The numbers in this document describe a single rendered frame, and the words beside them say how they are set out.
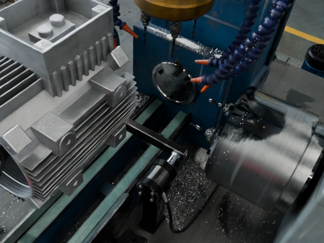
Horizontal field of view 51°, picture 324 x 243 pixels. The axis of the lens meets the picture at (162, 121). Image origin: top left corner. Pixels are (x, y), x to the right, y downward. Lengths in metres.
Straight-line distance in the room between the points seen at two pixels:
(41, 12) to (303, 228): 0.63
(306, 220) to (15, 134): 0.58
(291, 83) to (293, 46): 1.74
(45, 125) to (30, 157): 0.04
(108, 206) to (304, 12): 3.16
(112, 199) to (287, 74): 0.92
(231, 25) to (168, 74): 0.22
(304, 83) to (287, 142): 0.76
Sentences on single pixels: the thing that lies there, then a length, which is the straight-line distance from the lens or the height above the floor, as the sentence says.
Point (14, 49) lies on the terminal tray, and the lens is 0.43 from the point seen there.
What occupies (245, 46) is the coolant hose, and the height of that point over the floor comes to 1.33.
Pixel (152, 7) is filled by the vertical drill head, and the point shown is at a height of 1.32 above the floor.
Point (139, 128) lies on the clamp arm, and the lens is 0.85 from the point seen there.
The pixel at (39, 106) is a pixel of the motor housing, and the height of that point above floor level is 1.38.
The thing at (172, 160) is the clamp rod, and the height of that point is 1.02.
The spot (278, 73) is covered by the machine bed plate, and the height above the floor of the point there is 0.80.
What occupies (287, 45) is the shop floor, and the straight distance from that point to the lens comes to 3.17.
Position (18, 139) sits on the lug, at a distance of 0.39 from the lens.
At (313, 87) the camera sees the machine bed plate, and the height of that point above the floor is 0.80.
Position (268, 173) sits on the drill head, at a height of 1.10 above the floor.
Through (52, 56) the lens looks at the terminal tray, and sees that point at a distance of 0.40.
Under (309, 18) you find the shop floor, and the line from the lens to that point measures 3.65.
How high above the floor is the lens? 1.68
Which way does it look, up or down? 48 degrees down
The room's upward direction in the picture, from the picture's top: 6 degrees clockwise
